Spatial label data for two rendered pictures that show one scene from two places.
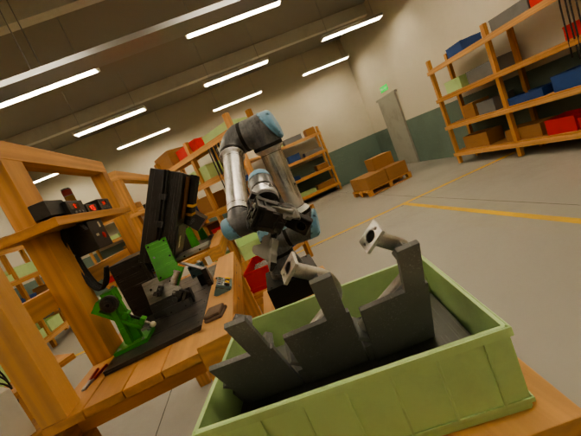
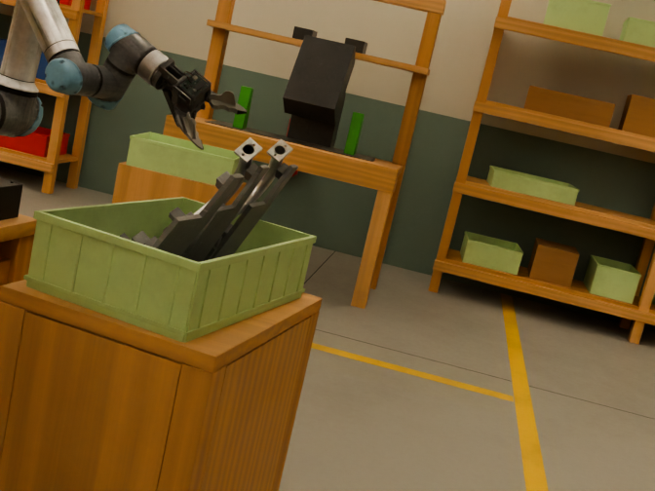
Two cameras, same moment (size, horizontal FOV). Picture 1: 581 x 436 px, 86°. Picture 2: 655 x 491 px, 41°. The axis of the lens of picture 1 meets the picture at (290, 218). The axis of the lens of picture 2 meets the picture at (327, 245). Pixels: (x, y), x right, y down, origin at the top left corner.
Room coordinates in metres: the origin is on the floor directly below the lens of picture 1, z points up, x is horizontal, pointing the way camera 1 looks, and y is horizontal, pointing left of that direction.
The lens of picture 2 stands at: (-0.08, 1.95, 1.38)
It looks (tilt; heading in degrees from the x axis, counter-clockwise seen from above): 11 degrees down; 283
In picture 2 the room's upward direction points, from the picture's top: 13 degrees clockwise
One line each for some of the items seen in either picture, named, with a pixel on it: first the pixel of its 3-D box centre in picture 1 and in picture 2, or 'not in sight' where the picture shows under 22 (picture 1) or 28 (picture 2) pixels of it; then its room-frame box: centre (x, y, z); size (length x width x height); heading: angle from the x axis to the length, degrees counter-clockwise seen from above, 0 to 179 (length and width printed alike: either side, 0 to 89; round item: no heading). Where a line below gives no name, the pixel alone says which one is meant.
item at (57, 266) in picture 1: (86, 251); not in sight; (1.72, 1.09, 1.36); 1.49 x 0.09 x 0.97; 7
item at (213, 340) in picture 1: (227, 291); not in sight; (1.79, 0.51, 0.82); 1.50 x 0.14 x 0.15; 7
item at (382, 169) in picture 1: (377, 173); not in sight; (7.52, -2.37, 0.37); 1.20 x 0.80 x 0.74; 104
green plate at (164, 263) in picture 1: (163, 257); not in sight; (1.69, 0.72, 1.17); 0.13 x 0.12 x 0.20; 7
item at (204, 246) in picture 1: (179, 258); not in sight; (1.85, 0.70, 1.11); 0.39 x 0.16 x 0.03; 97
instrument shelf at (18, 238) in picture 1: (79, 222); not in sight; (1.73, 1.05, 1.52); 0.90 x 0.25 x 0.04; 7
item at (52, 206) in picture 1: (49, 210); not in sight; (1.44, 0.97, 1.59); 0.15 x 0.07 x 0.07; 7
